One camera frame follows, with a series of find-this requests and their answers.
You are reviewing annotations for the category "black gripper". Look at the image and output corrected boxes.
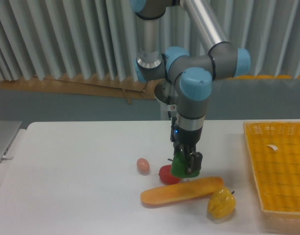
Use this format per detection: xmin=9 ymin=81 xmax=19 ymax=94
xmin=171 ymin=127 xmax=203 ymax=174

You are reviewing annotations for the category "green bell pepper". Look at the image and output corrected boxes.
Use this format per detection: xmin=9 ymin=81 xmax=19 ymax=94
xmin=171 ymin=152 xmax=200 ymax=179

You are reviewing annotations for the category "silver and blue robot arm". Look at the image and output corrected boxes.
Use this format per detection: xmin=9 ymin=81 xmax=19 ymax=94
xmin=130 ymin=0 xmax=251 ymax=178

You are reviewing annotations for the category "red bell pepper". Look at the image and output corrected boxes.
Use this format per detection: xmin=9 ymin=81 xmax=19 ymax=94
xmin=159 ymin=164 xmax=181 ymax=185

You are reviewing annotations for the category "yellow bell pepper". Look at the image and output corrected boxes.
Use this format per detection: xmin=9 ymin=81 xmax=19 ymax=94
xmin=207 ymin=187 xmax=236 ymax=219

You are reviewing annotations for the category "yellow woven basket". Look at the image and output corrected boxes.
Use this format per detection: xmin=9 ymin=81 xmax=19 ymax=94
xmin=243 ymin=121 xmax=300 ymax=217

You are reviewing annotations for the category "long orange bread loaf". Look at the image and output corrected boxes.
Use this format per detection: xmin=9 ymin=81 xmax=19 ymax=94
xmin=140 ymin=176 xmax=224 ymax=207

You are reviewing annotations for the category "brown egg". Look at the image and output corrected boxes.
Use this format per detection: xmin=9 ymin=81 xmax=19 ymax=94
xmin=137 ymin=158 xmax=150 ymax=175

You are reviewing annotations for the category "brown cardboard sheet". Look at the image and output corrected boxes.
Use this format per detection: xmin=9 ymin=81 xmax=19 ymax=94
xmin=0 ymin=75 xmax=159 ymax=104

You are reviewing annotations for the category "white paper scrap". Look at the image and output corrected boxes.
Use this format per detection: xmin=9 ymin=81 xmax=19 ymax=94
xmin=267 ymin=144 xmax=278 ymax=152

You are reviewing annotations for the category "grey laptop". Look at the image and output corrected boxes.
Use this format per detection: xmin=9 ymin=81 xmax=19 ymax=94
xmin=0 ymin=120 xmax=22 ymax=162

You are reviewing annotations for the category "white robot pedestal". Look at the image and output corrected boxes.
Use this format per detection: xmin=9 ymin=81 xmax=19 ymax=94
xmin=159 ymin=101 xmax=177 ymax=120

